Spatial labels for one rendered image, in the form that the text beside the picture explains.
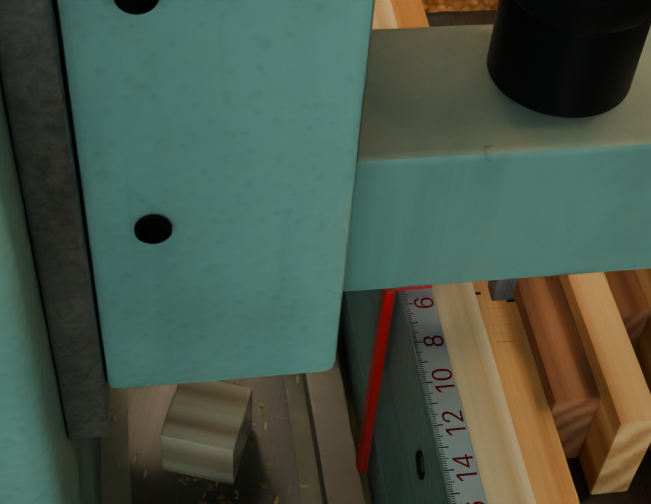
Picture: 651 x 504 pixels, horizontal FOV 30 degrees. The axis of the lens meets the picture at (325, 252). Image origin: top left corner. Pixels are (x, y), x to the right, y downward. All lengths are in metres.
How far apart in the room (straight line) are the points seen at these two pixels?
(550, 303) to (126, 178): 0.24
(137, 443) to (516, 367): 0.22
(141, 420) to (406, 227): 0.27
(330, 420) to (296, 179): 0.30
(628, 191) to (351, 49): 0.15
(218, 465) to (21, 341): 0.29
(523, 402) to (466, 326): 0.04
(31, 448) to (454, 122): 0.17
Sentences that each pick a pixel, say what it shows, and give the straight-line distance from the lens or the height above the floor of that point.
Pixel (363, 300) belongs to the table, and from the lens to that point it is 0.60.
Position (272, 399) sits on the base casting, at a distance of 0.66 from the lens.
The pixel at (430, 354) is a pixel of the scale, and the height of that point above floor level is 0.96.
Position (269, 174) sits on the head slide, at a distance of 0.35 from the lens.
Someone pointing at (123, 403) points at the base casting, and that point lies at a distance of 0.66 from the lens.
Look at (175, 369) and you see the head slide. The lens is 0.41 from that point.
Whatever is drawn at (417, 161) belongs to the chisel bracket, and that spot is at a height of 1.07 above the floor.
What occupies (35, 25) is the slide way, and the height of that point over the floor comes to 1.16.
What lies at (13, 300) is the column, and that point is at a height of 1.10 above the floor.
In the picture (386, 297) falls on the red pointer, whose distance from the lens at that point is 0.51.
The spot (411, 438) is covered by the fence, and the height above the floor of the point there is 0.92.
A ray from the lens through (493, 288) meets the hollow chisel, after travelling 0.52.
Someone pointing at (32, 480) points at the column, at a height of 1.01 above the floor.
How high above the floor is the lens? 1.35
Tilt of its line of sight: 49 degrees down
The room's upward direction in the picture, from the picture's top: 5 degrees clockwise
